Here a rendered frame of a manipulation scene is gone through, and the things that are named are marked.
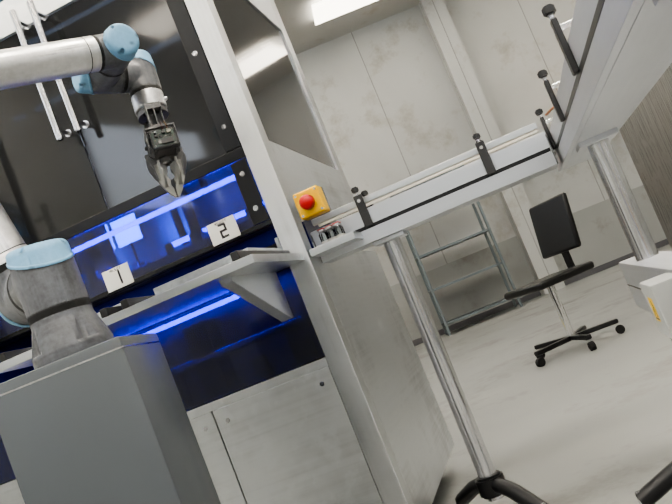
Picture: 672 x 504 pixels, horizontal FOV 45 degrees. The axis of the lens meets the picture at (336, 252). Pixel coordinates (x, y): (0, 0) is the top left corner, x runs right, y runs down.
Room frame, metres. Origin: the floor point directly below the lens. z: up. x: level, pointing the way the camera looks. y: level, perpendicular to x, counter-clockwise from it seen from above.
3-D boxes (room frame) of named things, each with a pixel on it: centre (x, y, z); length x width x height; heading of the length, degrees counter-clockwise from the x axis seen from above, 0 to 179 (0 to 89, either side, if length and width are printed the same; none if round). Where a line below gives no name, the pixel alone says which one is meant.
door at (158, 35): (2.19, 0.34, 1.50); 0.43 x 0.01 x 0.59; 78
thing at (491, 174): (2.21, -0.30, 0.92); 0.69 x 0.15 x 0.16; 78
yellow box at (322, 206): (2.13, 0.01, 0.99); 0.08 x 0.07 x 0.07; 168
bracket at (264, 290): (1.97, 0.22, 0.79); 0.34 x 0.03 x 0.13; 168
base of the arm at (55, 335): (1.48, 0.52, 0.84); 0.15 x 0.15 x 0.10
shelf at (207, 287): (2.04, 0.46, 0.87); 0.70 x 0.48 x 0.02; 78
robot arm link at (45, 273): (1.49, 0.52, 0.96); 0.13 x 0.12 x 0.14; 36
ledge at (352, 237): (2.17, -0.01, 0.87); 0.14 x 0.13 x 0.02; 168
